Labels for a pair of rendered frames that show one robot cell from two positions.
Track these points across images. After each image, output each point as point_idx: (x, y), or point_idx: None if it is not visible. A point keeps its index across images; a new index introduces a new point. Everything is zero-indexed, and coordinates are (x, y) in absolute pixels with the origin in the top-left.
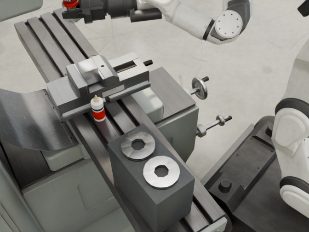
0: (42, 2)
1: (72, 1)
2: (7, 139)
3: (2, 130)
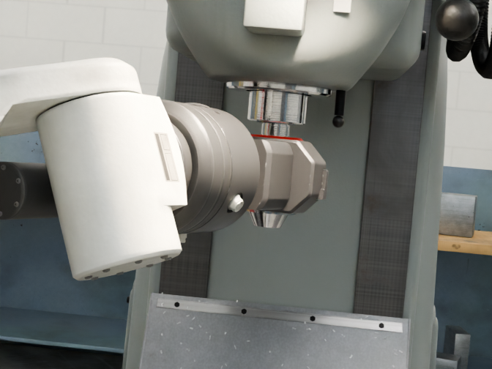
0: (168, 30)
1: (261, 132)
2: (149, 363)
3: (183, 364)
